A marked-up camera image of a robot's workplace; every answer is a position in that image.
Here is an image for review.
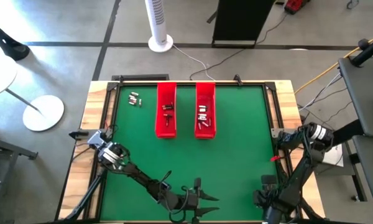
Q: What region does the black chair leg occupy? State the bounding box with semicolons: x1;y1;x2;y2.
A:
0;16;31;62

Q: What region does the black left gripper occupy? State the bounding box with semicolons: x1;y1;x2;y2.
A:
183;177;221;224

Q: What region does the grey desk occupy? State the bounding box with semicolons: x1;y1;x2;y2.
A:
338;55;373;215

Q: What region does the white box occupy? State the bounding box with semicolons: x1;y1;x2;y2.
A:
325;142;344;168

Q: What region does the black floor plate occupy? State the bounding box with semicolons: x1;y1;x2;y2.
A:
111;73;170;82

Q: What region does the black floor cable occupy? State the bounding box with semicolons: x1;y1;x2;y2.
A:
189;12;288;81

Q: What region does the black diagonal strut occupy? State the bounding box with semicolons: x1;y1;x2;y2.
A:
298;198;323;222
63;167;108;222

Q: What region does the black partition panel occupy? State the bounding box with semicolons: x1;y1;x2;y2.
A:
211;0;277;49

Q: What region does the black desk crossbar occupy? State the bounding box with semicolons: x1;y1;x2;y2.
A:
331;119;365;146

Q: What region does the yellow cable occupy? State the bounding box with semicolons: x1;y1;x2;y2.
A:
294;32;373;95

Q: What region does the red plastic bin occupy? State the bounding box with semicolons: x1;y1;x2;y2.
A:
194;82;218;140
154;82;178;139

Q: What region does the grey metal table frame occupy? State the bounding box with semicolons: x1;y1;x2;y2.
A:
0;124;39;224

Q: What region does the white fan cable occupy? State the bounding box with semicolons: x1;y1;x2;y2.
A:
172;44;216;82

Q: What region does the green table mat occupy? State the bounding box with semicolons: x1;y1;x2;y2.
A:
99;84;287;222

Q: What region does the red and black device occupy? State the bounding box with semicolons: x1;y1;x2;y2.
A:
284;0;311;16

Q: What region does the white tower fan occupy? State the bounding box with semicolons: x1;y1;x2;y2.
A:
144;0;175;53

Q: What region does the white round pedestal table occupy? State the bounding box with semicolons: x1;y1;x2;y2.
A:
0;51;65;131

